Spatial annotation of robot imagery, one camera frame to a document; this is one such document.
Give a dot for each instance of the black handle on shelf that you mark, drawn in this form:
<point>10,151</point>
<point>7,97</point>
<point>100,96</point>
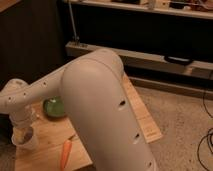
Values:
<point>179,61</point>

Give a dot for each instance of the green ceramic bowl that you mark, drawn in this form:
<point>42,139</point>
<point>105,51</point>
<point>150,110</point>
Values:
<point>53,107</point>

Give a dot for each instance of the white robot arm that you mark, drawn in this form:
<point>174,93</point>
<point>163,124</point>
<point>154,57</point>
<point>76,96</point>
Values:
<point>92,91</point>

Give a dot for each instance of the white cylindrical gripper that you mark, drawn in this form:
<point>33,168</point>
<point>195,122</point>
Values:
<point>23,118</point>

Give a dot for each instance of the metal pole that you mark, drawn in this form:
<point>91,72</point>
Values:
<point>75,36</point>

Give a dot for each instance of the orange carrot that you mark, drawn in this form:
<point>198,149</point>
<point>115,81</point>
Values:
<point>66,149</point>

